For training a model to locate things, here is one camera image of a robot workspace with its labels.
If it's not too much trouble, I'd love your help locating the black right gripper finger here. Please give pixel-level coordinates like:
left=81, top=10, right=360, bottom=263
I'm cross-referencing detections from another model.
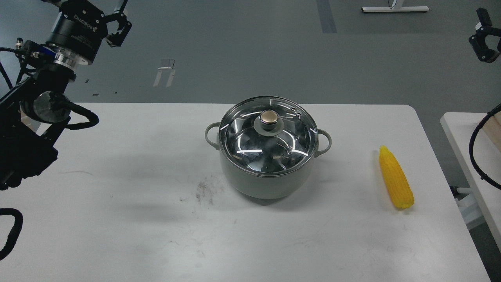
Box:
left=469, top=8, right=501, bottom=63

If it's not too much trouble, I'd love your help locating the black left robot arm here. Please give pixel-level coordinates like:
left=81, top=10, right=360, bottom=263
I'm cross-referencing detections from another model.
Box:
left=0, top=0, right=132, bottom=190

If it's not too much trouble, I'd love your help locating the white side table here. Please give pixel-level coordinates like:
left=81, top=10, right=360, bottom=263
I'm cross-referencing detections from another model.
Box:
left=440, top=112, right=501, bottom=251

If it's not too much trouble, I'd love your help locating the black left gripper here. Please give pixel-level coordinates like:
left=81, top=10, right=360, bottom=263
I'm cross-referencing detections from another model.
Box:
left=46, top=0, right=132, bottom=64

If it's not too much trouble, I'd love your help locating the black cable loop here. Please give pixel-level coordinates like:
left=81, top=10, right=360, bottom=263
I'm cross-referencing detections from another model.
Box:
left=0, top=208, right=23, bottom=261
left=469, top=103, right=501, bottom=191

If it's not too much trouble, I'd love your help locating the white stand base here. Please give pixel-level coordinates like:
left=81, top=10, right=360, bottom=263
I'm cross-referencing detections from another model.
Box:
left=361, top=0, right=430, bottom=14

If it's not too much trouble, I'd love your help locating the black cable loop left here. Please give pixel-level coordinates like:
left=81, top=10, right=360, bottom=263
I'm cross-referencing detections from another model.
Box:
left=0, top=208, right=23, bottom=261

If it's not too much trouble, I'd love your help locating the black cable loop right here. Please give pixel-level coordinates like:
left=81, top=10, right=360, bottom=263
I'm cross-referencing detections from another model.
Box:
left=469, top=103, right=501, bottom=191

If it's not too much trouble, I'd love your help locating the yellow corn cob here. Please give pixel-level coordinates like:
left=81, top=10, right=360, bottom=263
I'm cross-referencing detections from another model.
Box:
left=378, top=146, right=414, bottom=210

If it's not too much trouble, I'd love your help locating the glass pot lid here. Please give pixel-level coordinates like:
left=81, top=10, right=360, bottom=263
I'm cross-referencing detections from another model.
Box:
left=218, top=96, right=324, bottom=177

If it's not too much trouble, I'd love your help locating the grey-green cooking pot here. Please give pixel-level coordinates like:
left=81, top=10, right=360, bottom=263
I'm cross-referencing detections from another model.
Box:
left=204, top=117, right=333, bottom=200

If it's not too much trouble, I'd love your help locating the white table leg bracket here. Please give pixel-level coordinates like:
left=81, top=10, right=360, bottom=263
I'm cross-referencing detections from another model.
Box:
left=449, top=186, right=485, bottom=230

